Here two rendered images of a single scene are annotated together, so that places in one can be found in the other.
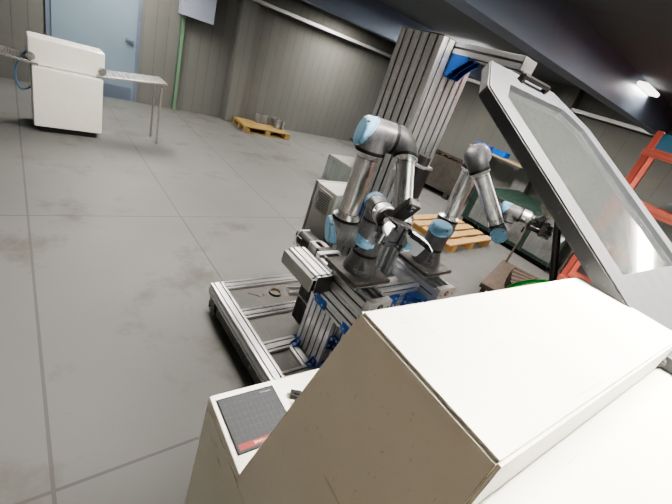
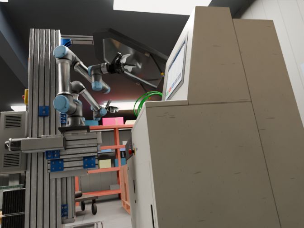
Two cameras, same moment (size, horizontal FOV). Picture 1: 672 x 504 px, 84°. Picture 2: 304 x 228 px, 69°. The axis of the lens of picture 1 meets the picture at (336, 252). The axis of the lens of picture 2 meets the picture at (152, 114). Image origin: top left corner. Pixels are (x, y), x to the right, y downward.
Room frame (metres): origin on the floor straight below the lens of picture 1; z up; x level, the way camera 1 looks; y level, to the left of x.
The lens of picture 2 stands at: (0.13, 1.06, 0.65)
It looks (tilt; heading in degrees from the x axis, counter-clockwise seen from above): 14 degrees up; 300
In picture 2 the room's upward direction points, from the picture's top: 7 degrees counter-clockwise
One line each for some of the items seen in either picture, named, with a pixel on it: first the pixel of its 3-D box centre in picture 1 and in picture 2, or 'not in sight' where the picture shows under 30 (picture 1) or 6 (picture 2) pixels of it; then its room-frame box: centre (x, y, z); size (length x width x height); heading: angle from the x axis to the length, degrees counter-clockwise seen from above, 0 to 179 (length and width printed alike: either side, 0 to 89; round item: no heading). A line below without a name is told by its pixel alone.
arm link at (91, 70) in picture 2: (377, 206); (96, 70); (1.24, -0.08, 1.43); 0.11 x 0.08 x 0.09; 19
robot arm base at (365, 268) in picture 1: (361, 259); (75, 123); (1.53, -0.12, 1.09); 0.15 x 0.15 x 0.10
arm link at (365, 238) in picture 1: (372, 232); (97, 83); (1.24, -0.10, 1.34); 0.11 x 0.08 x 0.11; 109
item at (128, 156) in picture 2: not in sight; (130, 148); (1.36, -0.61, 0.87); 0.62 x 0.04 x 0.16; 132
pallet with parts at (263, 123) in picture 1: (262, 124); not in sight; (8.31, 2.46, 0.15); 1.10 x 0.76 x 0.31; 135
